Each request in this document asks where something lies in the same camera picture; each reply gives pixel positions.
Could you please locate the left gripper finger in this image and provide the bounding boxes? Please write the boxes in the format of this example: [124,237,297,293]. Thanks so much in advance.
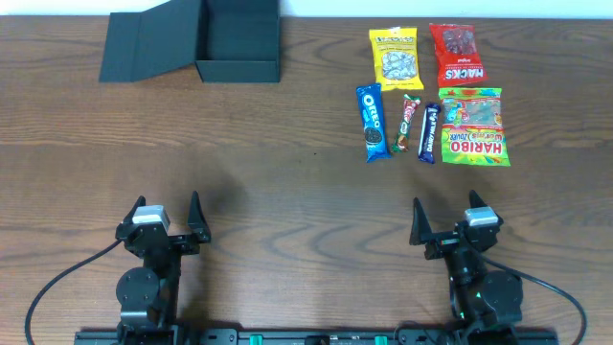
[123,195,146,224]
[187,191,212,243]

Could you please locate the green Haribo worms bag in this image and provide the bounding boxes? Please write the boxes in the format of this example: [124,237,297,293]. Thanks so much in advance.
[439,87,511,167]

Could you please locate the red Hacks candy bag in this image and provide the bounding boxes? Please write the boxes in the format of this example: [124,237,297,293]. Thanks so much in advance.
[429,23,488,88]

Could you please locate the blue Oreo cookie pack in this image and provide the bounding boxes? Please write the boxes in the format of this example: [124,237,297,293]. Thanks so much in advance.
[356,83,391,163]

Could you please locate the yellow sunflower seed bag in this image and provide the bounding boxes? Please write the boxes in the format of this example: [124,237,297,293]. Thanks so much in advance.
[369,27,424,91]

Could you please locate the black gift box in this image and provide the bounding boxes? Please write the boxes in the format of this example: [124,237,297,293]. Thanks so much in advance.
[99,0,281,83]

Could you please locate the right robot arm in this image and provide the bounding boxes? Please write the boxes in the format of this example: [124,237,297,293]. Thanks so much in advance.
[409,191,523,344]

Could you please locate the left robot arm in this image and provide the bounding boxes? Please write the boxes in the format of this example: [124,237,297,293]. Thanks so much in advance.
[115,192,212,344]

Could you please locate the purple Dairy Milk bar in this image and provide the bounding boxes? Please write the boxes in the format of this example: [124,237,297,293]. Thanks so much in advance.
[418,103,441,164]

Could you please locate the red green KitKat bar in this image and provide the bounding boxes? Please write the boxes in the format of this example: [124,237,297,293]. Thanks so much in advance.
[392,94,421,153]

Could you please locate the left black cable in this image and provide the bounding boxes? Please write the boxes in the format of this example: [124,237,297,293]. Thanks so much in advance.
[24,239,124,345]

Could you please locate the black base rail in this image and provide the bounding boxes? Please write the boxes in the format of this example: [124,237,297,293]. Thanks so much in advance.
[73,328,558,345]

